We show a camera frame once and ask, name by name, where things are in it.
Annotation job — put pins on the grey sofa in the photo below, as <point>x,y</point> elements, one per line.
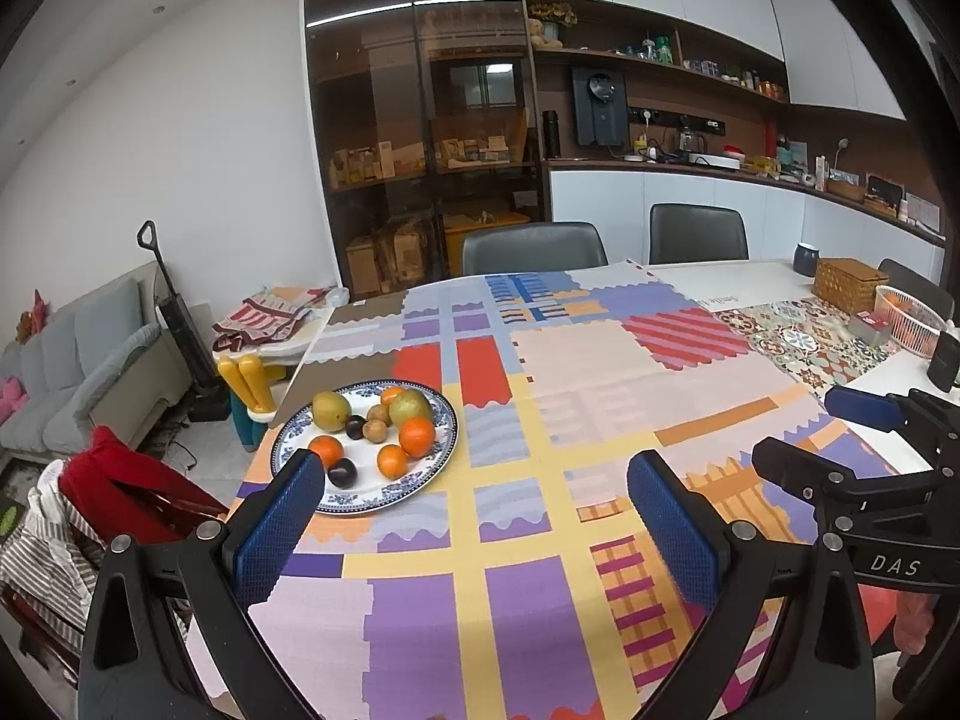
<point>67,375</point>

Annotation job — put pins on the yellow and blue child chair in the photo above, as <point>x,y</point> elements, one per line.
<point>251,382</point>

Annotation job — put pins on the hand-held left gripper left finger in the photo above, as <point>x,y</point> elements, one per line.
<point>277,532</point>

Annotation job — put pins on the green apple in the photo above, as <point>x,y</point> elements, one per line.
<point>411,406</point>

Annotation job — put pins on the yellow-green pear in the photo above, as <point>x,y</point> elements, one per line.
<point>331,409</point>

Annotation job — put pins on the sunflower bouquet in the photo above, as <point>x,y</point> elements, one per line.
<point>553,13</point>

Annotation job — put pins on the wicker box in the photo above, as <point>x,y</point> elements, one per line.
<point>847,285</point>

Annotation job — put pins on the large orange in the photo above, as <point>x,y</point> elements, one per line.
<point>417,438</point>

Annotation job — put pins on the black wall water dispenser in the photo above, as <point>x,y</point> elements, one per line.
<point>600,105</point>

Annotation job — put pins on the black upright vacuum cleaner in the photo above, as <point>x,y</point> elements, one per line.
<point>180,330</point>

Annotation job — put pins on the dark plum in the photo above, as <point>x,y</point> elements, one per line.
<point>355,428</point>
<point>343,474</point>

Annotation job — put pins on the blue patterned white plate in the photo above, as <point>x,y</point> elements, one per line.
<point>442,420</point>

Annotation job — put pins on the person's right hand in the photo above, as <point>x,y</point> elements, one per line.
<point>915,619</point>

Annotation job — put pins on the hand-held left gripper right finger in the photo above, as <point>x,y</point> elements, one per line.
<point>675,532</point>

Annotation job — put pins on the red plush toy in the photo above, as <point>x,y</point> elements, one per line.
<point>31,315</point>

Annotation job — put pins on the colourful patchwork tablecloth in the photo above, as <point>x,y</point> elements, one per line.
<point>562,405</point>

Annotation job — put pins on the dark glass cabinet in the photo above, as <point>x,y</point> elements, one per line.
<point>375,90</point>

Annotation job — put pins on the red garment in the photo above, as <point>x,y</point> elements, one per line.
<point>112,472</point>

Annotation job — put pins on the dark blue canister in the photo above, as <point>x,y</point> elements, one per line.
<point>806,259</point>

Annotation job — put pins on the brown kiwi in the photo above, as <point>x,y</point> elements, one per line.
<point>375,432</point>

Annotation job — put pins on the teddy bear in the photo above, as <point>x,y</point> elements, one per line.
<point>541,34</point>

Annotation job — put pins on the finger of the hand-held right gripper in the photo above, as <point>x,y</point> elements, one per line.
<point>795,461</point>
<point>862,406</point>

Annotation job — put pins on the red striped cloth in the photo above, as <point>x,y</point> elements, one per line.
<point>262,315</point>

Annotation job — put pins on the white child table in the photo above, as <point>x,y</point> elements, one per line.
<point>296,351</point>

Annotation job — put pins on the black thermos bottle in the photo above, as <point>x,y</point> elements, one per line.
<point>552,135</point>

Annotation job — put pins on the pink plush toy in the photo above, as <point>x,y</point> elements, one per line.
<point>11,397</point>

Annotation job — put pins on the grey dining chair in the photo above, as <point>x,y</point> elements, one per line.
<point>919,281</point>
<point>532,247</point>
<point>697,232</point>

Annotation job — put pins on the grey striped cloth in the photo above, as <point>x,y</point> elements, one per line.
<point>37,562</point>

